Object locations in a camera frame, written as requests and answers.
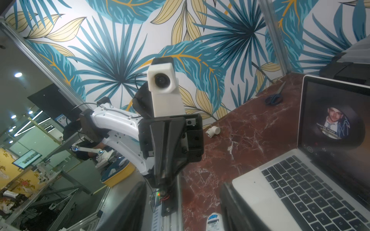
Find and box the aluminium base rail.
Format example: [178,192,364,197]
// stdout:
[150,175,184,231]

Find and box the white wireless mouse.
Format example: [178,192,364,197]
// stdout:
[206,213,224,231]

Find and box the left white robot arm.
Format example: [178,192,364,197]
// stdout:
[80,95,204,189]

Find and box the silver laptop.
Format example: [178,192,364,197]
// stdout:
[230,75,370,231]

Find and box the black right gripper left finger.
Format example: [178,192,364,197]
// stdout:
[96,182,147,231]

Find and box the right aluminium frame post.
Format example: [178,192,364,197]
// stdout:
[259,0,292,76]

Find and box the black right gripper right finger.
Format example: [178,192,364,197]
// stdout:
[220,183,260,231]

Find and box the white pipe elbow fitting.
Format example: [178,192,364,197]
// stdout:
[206,126,221,138]

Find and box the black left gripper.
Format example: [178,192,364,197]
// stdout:
[138,114,204,188]

